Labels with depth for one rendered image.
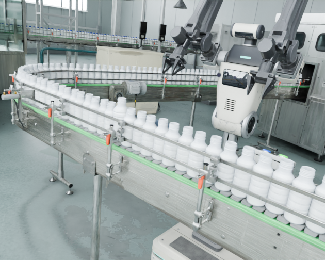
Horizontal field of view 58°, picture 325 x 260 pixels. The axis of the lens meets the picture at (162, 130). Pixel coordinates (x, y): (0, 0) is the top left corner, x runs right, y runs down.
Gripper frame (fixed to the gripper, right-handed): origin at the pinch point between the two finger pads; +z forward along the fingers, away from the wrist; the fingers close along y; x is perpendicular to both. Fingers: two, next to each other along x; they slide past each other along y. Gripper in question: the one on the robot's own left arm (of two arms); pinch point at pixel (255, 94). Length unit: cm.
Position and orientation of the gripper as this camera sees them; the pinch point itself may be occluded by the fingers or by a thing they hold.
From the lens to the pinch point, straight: 127.5
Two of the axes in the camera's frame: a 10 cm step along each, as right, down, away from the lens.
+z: -4.0, 9.1, -0.9
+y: 7.8, 2.9, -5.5
